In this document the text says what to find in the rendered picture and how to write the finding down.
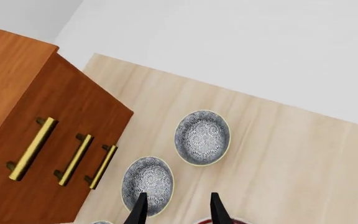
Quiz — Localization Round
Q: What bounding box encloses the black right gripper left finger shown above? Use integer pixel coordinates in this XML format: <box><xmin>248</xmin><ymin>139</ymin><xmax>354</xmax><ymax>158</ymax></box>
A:
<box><xmin>123</xmin><ymin>192</ymin><xmax>149</xmax><ymax>224</ymax></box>

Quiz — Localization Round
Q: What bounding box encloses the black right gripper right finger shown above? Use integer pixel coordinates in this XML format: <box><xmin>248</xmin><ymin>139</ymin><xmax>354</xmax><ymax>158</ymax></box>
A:
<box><xmin>210</xmin><ymin>192</ymin><xmax>235</xmax><ymax>224</ymax></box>

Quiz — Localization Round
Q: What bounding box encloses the plate with red rings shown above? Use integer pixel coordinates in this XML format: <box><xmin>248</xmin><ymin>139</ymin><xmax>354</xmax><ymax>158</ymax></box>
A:
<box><xmin>194</xmin><ymin>217</ymin><xmax>250</xmax><ymax>224</ymax></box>

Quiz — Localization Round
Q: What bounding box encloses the wooden cabinet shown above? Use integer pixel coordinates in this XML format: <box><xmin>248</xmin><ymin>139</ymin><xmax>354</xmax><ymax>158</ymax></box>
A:
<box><xmin>0</xmin><ymin>26</ymin><xmax>134</xmax><ymax>224</ymax></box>

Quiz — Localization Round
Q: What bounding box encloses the small brass drawer handle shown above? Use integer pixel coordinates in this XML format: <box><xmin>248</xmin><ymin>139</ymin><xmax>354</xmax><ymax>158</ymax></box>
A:
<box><xmin>84</xmin><ymin>144</ymin><xmax>119</xmax><ymax>190</ymax></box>

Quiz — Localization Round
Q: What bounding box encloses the medium brass drawer handle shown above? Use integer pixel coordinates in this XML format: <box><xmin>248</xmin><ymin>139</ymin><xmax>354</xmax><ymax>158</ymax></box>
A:
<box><xmin>53</xmin><ymin>133</ymin><xmax>94</xmax><ymax>187</ymax></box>

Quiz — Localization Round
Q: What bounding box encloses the large brass drawer handle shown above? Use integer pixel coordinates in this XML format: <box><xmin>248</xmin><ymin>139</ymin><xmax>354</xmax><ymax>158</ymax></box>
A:
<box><xmin>6</xmin><ymin>116</ymin><xmax>58</xmax><ymax>181</ymax></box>

